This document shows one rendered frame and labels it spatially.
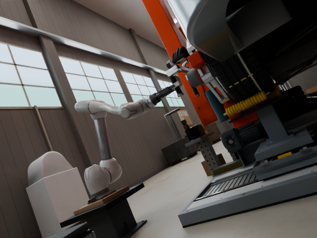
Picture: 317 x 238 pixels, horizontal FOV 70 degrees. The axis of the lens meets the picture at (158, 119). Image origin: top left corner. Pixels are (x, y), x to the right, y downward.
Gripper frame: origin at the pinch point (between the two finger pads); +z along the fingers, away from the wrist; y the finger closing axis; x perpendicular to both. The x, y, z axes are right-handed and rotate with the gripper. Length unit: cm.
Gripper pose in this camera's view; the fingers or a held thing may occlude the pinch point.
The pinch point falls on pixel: (176, 85)
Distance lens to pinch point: 157.2
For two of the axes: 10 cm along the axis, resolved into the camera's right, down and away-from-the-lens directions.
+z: 7.7, -4.3, -4.7
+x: -4.1, -9.0, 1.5
